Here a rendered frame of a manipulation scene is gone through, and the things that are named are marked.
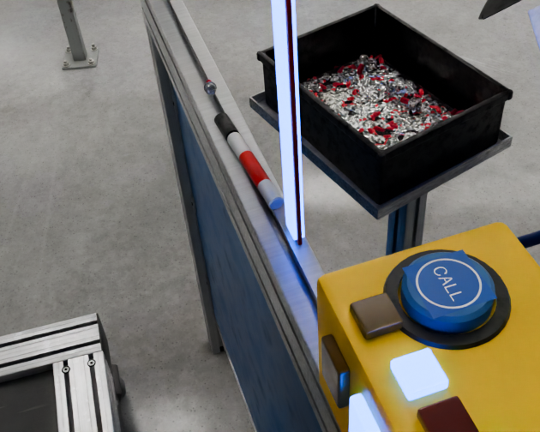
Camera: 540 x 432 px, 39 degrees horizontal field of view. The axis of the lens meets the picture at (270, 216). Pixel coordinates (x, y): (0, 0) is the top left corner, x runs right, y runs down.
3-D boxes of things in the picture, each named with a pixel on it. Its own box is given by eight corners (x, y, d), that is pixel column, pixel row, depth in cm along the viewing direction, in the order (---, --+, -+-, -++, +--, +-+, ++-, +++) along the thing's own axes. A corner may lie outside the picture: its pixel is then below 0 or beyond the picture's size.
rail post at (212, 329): (231, 349, 162) (177, 26, 107) (213, 354, 161) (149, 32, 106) (225, 334, 165) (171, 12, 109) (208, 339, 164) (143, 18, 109)
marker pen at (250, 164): (284, 195, 68) (226, 110, 77) (268, 201, 67) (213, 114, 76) (285, 207, 69) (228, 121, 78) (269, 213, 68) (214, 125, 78)
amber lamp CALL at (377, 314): (404, 329, 33) (405, 321, 32) (365, 342, 32) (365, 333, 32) (386, 298, 34) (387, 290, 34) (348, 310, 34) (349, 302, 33)
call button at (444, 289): (507, 325, 33) (514, 300, 32) (424, 353, 33) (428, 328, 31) (463, 261, 36) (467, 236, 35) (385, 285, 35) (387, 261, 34)
